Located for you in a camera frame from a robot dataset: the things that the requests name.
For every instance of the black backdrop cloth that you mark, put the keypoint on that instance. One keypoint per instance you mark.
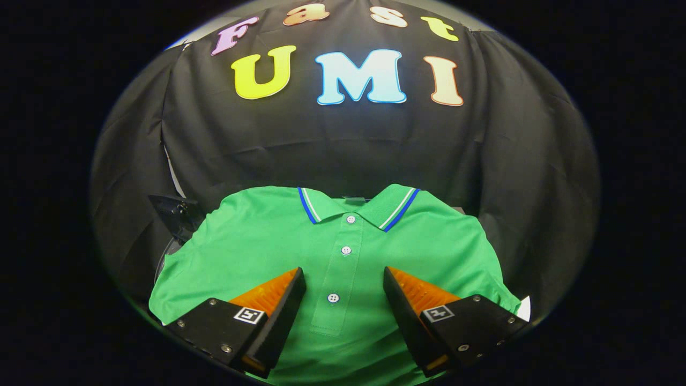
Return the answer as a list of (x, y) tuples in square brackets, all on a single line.
[(348, 145)]

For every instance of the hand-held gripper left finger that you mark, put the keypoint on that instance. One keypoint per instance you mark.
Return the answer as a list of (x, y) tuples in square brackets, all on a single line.
[(281, 316)]

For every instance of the white paper sheet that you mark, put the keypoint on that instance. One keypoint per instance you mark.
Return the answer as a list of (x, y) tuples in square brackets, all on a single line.
[(524, 308)]

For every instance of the green polo shirt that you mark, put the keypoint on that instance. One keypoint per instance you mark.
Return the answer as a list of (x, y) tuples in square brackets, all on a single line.
[(257, 241)]

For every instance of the dark washing machine lid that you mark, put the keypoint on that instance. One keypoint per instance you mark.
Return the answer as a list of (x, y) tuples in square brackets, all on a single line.
[(174, 212)]

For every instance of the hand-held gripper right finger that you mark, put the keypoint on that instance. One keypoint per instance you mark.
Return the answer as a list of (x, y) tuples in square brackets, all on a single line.
[(404, 319)]

